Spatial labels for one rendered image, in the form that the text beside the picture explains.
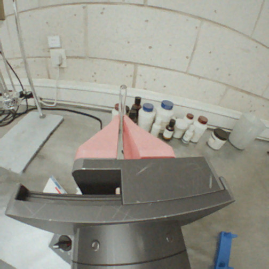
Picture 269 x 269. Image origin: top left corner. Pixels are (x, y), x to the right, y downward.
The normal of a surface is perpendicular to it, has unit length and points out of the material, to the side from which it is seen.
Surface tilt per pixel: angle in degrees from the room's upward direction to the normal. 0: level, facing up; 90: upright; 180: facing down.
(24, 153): 0
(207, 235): 0
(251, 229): 0
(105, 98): 90
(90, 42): 90
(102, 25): 90
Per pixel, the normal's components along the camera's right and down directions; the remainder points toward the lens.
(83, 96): -0.11, 0.66
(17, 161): 0.13, -0.73
